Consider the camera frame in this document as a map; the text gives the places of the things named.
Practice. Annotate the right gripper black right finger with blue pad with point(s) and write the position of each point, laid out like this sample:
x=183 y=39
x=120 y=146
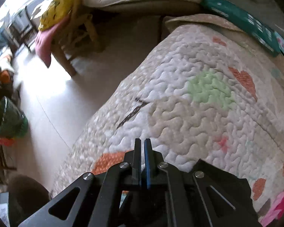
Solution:
x=205 y=196

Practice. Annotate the pink cloth on chair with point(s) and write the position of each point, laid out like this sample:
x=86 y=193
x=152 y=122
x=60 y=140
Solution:
x=44 y=41

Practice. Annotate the green plastic bag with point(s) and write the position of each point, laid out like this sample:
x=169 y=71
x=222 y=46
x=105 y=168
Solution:
x=13 y=122

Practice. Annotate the yellow plastic bag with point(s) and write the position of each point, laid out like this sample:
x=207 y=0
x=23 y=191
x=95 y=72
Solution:
x=53 y=11

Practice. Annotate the pink striped garment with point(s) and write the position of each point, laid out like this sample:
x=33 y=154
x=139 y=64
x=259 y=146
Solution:
x=275 y=212

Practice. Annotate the black pants white lettering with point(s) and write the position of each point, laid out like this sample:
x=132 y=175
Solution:
x=145 y=207

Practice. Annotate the wooden chair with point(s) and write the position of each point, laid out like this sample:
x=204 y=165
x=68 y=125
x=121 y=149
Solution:
x=78 y=27

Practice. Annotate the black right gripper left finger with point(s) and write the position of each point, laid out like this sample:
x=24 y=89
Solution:
x=93 y=200

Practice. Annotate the quilted patterned bedspread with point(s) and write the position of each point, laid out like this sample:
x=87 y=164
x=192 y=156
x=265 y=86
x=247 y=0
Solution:
x=208 y=91

